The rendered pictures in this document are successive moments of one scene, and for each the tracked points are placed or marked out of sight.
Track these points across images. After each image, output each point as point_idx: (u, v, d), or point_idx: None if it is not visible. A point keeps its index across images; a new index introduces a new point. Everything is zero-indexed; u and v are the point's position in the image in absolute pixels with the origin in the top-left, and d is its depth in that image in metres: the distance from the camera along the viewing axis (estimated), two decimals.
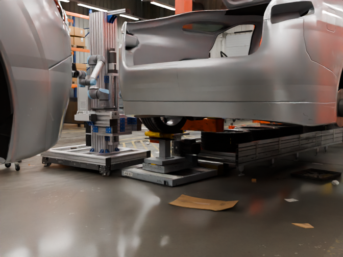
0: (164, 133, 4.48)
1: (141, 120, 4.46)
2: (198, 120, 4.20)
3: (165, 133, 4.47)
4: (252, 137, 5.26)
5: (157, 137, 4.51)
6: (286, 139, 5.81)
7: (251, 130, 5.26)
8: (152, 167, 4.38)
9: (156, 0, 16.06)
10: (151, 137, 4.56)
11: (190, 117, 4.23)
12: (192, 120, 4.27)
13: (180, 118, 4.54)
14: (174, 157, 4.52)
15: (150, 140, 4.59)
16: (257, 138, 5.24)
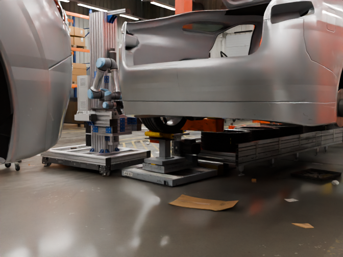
0: (164, 133, 4.48)
1: (141, 120, 4.46)
2: (198, 120, 4.20)
3: (165, 133, 4.47)
4: (252, 137, 5.26)
5: (157, 137, 4.51)
6: (286, 139, 5.81)
7: (251, 130, 5.26)
8: (152, 167, 4.38)
9: (156, 0, 16.06)
10: (151, 137, 4.56)
11: (190, 117, 4.23)
12: (192, 120, 4.27)
13: (180, 118, 4.54)
14: (174, 157, 4.52)
15: (150, 140, 4.59)
16: (257, 138, 5.24)
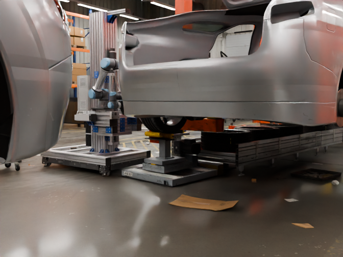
0: (164, 133, 4.48)
1: (141, 120, 4.46)
2: (198, 120, 4.20)
3: (165, 133, 4.47)
4: (252, 137, 5.26)
5: (157, 137, 4.51)
6: (286, 139, 5.81)
7: (251, 130, 5.26)
8: (152, 167, 4.38)
9: (156, 0, 16.06)
10: (151, 137, 4.56)
11: (190, 117, 4.23)
12: (192, 120, 4.27)
13: (180, 118, 4.54)
14: (174, 157, 4.52)
15: (150, 140, 4.59)
16: (257, 138, 5.24)
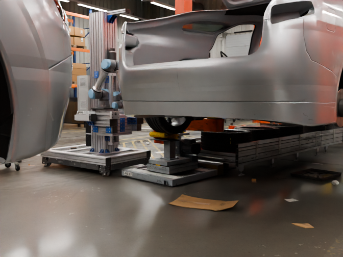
0: (169, 133, 4.43)
1: (145, 120, 4.40)
2: (198, 120, 4.20)
3: (169, 134, 4.41)
4: (252, 137, 5.26)
5: (162, 138, 4.46)
6: (286, 139, 5.81)
7: (251, 130, 5.26)
8: (157, 168, 4.33)
9: (156, 0, 16.06)
10: (156, 137, 4.51)
11: (190, 117, 4.23)
12: (192, 120, 4.27)
13: (186, 118, 4.49)
14: (179, 158, 4.46)
15: (155, 141, 4.54)
16: (257, 138, 5.24)
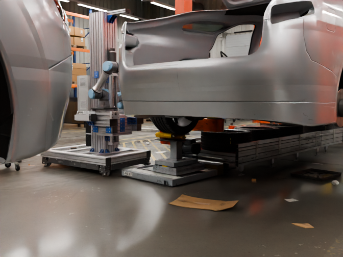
0: (175, 134, 4.36)
1: (151, 121, 4.33)
2: (198, 120, 4.20)
3: (176, 134, 4.34)
4: (252, 137, 5.26)
5: (168, 138, 4.39)
6: (286, 139, 5.81)
7: (251, 130, 5.26)
8: (164, 169, 4.26)
9: (156, 0, 16.06)
10: (162, 138, 4.44)
11: (190, 117, 4.23)
12: (192, 120, 4.27)
13: None
14: (185, 159, 4.39)
15: (161, 142, 4.47)
16: (257, 138, 5.24)
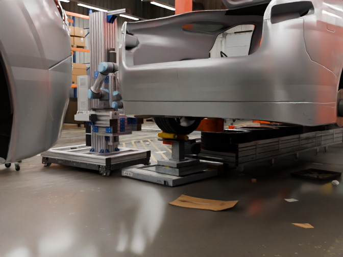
0: (178, 134, 4.33)
1: (154, 121, 4.31)
2: (198, 120, 4.20)
3: (178, 134, 4.32)
4: (252, 137, 5.26)
5: (170, 139, 4.37)
6: (286, 139, 5.81)
7: (251, 130, 5.26)
8: (166, 170, 4.23)
9: (156, 0, 16.06)
10: (165, 138, 4.41)
11: (190, 117, 4.23)
12: (192, 120, 4.27)
13: None
14: (188, 159, 4.37)
15: (164, 142, 4.44)
16: (257, 138, 5.24)
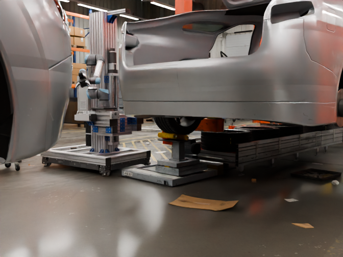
0: (178, 134, 4.33)
1: (154, 121, 4.31)
2: (198, 120, 4.20)
3: (178, 134, 4.32)
4: (252, 137, 5.26)
5: (170, 139, 4.37)
6: (286, 139, 5.81)
7: (251, 130, 5.26)
8: (166, 170, 4.23)
9: (156, 0, 16.06)
10: (165, 138, 4.41)
11: (190, 117, 4.23)
12: (192, 120, 4.27)
13: None
14: (188, 159, 4.37)
15: (164, 142, 4.44)
16: (257, 138, 5.24)
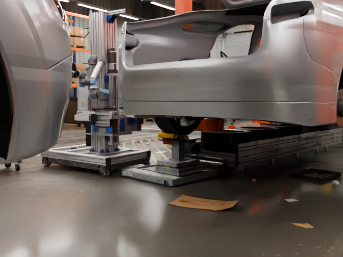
0: (178, 134, 4.33)
1: (154, 121, 4.31)
2: (198, 120, 4.20)
3: (178, 134, 4.32)
4: (252, 137, 5.26)
5: (170, 139, 4.37)
6: (286, 139, 5.81)
7: (251, 130, 5.26)
8: (166, 170, 4.23)
9: (156, 0, 16.06)
10: (165, 138, 4.41)
11: (190, 117, 4.23)
12: (192, 120, 4.27)
13: None
14: (188, 159, 4.37)
15: (164, 142, 4.44)
16: (257, 138, 5.24)
